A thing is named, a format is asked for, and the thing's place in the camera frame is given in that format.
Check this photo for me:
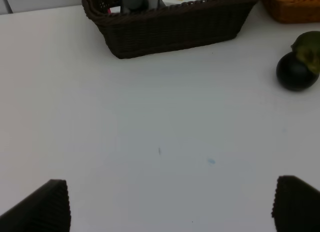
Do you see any orange wicker basket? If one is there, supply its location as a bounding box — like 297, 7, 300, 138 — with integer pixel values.
261, 0, 320, 24

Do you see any dark green pump bottle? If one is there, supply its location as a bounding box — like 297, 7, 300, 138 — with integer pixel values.
109, 0, 166, 15

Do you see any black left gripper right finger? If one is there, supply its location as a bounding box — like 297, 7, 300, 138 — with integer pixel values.
271, 175, 320, 232

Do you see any dark purple mangosteen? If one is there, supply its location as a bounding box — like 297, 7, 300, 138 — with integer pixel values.
276, 52, 320, 92

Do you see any dark brown wicker basket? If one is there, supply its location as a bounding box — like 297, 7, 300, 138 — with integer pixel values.
81, 0, 259, 59

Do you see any green lime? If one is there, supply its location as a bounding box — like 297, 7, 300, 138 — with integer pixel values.
291, 31, 320, 74

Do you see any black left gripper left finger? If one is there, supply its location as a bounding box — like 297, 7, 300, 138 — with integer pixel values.
0, 179, 72, 232

